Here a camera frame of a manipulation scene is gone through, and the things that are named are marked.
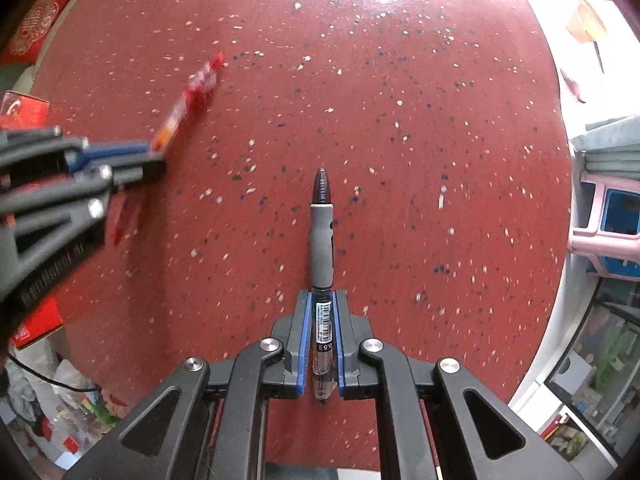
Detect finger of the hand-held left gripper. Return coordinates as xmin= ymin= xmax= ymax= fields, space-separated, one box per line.
xmin=0 ymin=152 xmax=167 ymax=226
xmin=0 ymin=127 xmax=152 ymax=173

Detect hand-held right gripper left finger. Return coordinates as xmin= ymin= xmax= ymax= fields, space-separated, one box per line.
xmin=62 ymin=289 xmax=316 ymax=480

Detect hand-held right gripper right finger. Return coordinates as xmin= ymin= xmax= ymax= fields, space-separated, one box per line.
xmin=332 ymin=287 xmax=581 ymax=480

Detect red cardboard box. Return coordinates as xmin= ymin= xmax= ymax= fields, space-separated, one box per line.
xmin=0 ymin=91 xmax=66 ymax=350

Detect red and white pen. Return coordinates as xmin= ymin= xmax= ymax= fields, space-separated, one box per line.
xmin=111 ymin=52 xmax=224 ymax=247

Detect grey grip gel pen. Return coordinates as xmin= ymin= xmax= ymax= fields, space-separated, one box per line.
xmin=309 ymin=167 xmax=337 ymax=402

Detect colourful plastic bags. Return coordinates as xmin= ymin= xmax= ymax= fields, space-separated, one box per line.
xmin=5 ymin=340 xmax=131 ymax=466

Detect red patterned cushion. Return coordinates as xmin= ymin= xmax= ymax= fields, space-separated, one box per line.
xmin=0 ymin=0 xmax=81 ymax=66

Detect pink plastic stool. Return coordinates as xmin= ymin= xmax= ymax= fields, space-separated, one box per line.
xmin=567 ymin=170 xmax=640 ymax=281

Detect teal folded blanket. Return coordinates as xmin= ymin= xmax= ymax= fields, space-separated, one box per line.
xmin=567 ymin=115 xmax=640 ymax=173

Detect orange hanging object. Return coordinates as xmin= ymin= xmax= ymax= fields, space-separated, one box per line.
xmin=565 ymin=0 xmax=608 ymax=43

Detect black cable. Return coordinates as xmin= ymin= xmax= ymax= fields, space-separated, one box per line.
xmin=7 ymin=352 xmax=98 ymax=393

